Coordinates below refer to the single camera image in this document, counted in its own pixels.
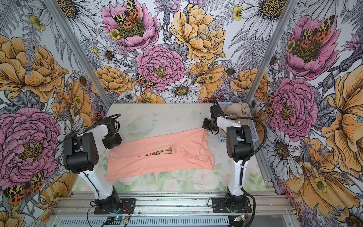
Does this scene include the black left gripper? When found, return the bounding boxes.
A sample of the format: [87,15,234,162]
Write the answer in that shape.
[101,132,122,149]

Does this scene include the beige drawstring garment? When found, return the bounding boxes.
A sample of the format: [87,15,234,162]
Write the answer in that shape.
[219,103,251,138]

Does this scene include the pink graphic t-shirt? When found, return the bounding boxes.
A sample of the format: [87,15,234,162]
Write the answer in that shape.
[105,128,215,181]

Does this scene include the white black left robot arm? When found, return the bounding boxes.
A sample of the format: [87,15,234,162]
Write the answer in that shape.
[63,113,122,213]

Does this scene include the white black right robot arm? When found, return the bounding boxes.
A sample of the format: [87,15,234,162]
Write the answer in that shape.
[202,97,254,213]

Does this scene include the light blue plastic basket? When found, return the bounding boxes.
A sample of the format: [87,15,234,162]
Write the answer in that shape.
[218,102,259,142]

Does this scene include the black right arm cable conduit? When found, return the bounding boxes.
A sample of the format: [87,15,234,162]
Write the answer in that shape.
[212,95,268,227]

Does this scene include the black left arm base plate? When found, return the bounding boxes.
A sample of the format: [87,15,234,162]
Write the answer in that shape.
[94,198,136,215]

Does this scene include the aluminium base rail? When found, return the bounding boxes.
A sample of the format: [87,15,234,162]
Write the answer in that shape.
[48,184,299,227]

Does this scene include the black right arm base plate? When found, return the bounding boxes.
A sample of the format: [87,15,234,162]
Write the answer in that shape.
[211,197,252,213]

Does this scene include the right aluminium corner post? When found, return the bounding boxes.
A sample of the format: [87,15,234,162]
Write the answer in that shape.
[244,0,298,104]

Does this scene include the aluminium corner post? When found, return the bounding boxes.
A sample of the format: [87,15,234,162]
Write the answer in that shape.
[244,0,298,104]
[45,1,112,110]

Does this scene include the left aluminium corner post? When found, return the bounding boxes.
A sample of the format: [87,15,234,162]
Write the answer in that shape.
[45,1,112,110]

